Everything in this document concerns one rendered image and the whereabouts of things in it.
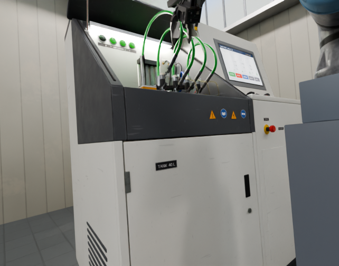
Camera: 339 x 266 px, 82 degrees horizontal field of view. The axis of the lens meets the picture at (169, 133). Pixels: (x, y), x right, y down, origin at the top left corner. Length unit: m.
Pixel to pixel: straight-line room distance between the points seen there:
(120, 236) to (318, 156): 0.53
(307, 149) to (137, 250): 0.52
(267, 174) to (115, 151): 0.79
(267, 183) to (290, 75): 2.36
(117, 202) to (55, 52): 2.69
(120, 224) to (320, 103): 0.58
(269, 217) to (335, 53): 0.81
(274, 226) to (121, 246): 0.81
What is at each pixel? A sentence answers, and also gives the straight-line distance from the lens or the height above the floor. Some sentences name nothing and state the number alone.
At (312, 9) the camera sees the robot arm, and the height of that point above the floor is 1.02.
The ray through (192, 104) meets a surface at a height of 0.91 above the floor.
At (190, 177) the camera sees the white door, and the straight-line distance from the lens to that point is 0.71.
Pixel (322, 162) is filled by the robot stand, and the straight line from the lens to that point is 0.53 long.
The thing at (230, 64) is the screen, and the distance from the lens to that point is 1.46.
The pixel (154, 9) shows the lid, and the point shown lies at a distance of 1.35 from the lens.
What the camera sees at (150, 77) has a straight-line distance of 1.30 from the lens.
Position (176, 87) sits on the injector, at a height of 1.04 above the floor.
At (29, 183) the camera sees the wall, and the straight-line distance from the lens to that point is 2.83.
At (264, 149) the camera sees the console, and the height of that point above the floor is 0.70.
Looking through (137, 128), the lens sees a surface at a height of 0.82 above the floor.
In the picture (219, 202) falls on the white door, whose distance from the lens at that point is 0.84.
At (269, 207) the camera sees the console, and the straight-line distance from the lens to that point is 1.15.
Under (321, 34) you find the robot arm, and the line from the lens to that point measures 0.65.
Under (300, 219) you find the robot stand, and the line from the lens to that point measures 0.57.
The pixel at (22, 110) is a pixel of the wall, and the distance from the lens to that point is 2.83.
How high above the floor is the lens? 0.79
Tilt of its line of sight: 2 degrees up
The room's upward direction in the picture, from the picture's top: 4 degrees counter-clockwise
